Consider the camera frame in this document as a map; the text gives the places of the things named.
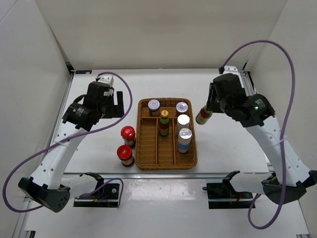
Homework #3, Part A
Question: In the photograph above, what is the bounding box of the yellow-cap chili bottle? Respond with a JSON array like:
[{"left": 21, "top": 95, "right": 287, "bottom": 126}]
[
  {"left": 159, "top": 110, "right": 169, "bottom": 136},
  {"left": 195, "top": 105, "right": 212, "bottom": 125}
]

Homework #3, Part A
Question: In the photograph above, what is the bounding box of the red-lid sauce jar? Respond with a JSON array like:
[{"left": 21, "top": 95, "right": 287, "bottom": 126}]
[
  {"left": 120, "top": 125, "right": 136, "bottom": 148},
  {"left": 117, "top": 145, "right": 134, "bottom": 167}
]

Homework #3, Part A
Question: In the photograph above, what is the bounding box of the white-lid spice jar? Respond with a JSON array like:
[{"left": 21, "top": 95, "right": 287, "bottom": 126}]
[
  {"left": 148, "top": 99, "right": 160, "bottom": 117},
  {"left": 176, "top": 102, "right": 189, "bottom": 115}
]

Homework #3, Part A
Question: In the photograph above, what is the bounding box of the silver-cap pepper shaker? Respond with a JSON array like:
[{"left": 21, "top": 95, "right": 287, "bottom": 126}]
[
  {"left": 177, "top": 128, "right": 192, "bottom": 153},
  {"left": 177, "top": 114, "right": 190, "bottom": 132}
]

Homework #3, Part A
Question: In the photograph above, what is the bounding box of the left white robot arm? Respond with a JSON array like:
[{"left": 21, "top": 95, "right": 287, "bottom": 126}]
[{"left": 18, "top": 79, "right": 124, "bottom": 213}]

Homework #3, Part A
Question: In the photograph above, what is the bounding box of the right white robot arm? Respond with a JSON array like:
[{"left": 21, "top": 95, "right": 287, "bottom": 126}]
[{"left": 207, "top": 73, "right": 317, "bottom": 204}]

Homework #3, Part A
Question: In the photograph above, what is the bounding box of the brown wicker divided basket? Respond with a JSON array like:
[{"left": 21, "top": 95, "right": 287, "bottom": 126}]
[{"left": 135, "top": 98, "right": 198, "bottom": 171}]

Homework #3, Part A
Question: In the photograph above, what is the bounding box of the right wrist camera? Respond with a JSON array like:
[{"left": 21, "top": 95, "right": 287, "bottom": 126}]
[{"left": 218, "top": 65, "right": 239, "bottom": 74}]

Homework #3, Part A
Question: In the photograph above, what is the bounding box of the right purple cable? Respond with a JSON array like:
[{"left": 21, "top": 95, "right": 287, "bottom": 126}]
[{"left": 220, "top": 40, "right": 296, "bottom": 229}]

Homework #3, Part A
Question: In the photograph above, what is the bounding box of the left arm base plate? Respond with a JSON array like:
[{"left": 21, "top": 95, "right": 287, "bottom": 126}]
[{"left": 73, "top": 172, "right": 124, "bottom": 208}]

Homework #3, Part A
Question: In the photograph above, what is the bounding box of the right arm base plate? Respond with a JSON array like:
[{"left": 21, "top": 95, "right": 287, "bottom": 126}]
[{"left": 202, "top": 178, "right": 254, "bottom": 209}]

